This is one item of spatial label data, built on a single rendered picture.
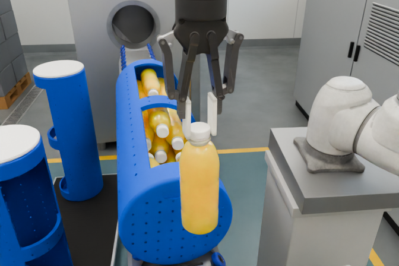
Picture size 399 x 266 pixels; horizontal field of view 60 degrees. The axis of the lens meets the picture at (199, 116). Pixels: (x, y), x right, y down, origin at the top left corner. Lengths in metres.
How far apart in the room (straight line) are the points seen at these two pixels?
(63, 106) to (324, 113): 1.50
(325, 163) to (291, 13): 5.13
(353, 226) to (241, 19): 4.99
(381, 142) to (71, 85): 1.61
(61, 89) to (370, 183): 1.60
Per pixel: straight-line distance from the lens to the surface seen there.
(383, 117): 1.01
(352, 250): 1.35
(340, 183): 1.14
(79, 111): 2.17
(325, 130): 1.10
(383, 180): 1.20
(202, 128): 0.59
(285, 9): 6.12
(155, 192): 0.81
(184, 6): 0.50
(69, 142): 2.24
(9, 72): 4.52
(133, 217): 0.86
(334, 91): 1.06
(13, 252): 1.63
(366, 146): 1.05
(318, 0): 3.50
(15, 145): 1.45
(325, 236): 1.25
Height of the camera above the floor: 1.72
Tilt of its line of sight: 28 degrees down
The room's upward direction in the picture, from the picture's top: straight up
